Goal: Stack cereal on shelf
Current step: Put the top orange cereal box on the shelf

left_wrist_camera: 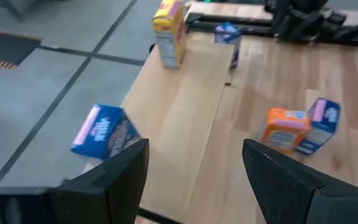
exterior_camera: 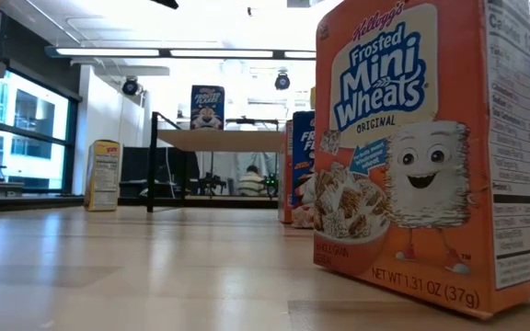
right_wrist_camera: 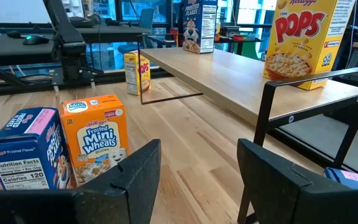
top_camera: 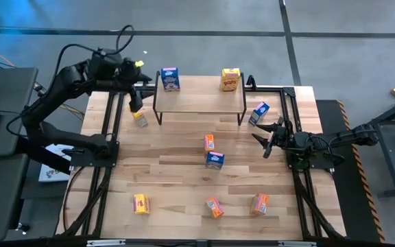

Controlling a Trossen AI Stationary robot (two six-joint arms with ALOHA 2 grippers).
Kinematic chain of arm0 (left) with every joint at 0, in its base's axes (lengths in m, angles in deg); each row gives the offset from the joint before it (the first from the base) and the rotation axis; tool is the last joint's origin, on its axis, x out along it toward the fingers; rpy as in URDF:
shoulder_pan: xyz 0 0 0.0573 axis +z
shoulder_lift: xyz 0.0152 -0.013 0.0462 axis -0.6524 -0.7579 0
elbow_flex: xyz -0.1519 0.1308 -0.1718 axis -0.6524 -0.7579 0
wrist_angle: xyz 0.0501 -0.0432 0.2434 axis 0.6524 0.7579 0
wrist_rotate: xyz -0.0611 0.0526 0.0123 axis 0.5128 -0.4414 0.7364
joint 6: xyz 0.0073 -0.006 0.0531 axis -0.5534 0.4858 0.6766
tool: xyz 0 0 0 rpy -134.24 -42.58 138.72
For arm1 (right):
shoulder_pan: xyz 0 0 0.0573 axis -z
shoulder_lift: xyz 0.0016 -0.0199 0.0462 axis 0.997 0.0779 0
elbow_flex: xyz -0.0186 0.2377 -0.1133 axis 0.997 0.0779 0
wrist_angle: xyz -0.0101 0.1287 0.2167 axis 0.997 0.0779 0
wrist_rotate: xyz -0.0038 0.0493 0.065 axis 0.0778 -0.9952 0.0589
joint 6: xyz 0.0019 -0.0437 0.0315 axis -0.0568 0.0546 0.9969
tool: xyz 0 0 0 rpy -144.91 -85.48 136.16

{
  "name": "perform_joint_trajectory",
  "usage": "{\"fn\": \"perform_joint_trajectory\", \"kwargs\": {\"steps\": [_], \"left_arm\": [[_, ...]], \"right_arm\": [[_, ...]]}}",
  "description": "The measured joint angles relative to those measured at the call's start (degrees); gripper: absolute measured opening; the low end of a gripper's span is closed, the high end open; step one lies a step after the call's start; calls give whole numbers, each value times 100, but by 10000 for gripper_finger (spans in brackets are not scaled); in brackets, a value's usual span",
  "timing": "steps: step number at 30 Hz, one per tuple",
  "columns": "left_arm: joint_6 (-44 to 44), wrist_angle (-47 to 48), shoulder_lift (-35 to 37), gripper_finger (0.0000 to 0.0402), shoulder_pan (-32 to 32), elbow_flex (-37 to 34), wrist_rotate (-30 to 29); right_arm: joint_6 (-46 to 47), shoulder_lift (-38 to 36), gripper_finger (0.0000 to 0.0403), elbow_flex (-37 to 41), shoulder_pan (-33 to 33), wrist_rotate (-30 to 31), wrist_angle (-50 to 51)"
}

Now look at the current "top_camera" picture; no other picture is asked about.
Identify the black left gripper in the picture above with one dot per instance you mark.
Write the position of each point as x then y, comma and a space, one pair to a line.
134, 77

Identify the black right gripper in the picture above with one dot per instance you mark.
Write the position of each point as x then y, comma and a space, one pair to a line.
285, 139

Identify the blue Frosted Flakes cereal box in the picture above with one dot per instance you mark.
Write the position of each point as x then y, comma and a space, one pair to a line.
259, 113
214, 160
170, 79

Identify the yellow Pops cereal box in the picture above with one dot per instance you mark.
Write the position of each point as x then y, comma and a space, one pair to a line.
142, 120
141, 204
230, 80

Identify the orange Mini Wheats cereal box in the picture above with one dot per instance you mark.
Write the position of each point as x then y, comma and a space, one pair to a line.
259, 204
209, 142
214, 207

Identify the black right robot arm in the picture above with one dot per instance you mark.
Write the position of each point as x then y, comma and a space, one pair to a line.
341, 139

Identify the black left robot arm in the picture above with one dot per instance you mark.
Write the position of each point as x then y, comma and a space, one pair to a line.
67, 80

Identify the yellow tape tag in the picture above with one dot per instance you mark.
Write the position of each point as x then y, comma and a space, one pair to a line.
139, 63

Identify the black mat with hazard stripe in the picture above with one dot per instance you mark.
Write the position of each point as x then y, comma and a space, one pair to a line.
350, 206

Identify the black support beam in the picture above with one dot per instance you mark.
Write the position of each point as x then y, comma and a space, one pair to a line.
43, 158

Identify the white printed sheet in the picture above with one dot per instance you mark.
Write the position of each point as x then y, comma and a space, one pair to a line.
51, 174

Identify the caster wheel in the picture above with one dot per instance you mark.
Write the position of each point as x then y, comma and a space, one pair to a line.
22, 227

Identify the black aluminium table frame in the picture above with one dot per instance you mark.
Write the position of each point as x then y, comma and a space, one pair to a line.
289, 92

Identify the wooden shelf with black frame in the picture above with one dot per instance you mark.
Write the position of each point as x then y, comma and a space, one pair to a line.
197, 99

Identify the black frame bracket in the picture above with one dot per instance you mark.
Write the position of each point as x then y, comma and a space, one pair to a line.
251, 83

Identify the silver end bracket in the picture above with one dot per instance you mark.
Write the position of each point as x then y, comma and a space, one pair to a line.
105, 243
297, 244

